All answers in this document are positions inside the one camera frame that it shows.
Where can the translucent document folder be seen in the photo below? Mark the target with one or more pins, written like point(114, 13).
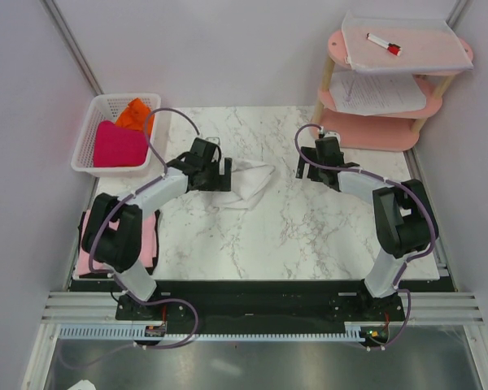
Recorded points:
point(428, 46)

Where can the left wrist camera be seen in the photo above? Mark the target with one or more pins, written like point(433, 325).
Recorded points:
point(213, 139)

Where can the white plastic basket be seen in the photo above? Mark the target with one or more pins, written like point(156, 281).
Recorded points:
point(108, 107)

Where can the red white marker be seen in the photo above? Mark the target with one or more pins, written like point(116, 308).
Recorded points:
point(392, 48)

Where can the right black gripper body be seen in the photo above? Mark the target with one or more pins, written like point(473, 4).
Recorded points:
point(314, 171)

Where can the printed paper sheets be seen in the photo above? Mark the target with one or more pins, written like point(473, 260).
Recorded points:
point(366, 95)

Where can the aluminium rail frame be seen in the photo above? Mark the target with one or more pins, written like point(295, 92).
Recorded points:
point(443, 311)

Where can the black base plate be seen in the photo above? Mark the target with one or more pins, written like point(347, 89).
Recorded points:
point(277, 307)

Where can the white t shirt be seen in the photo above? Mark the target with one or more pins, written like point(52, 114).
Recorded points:
point(249, 180)

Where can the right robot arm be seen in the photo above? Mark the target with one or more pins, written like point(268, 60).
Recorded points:
point(404, 222)

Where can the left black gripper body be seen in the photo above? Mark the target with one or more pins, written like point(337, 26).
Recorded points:
point(214, 181)

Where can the magenta folded t shirt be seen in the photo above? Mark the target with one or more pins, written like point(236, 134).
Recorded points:
point(118, 147)

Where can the orange t shirt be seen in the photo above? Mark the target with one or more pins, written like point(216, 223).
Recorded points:
point(136, 116)

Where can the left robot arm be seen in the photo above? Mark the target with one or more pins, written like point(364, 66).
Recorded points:
point(113, 234)

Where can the white crumpled paper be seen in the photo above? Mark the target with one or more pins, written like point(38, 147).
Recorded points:
point(83, 385)

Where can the pink folded t shirt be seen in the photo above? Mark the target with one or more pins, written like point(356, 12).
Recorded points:
point(84, 222)

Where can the white slotted cable duct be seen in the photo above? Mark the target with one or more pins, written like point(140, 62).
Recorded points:
point(140, 332)

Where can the pink three tier shelf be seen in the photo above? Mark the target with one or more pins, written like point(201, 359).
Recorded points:
point(389, 132)

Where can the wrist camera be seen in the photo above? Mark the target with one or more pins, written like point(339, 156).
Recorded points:
point(325, 133)
point(213, 139)

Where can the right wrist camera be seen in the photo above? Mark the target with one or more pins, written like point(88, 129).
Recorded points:
point(325, 133)

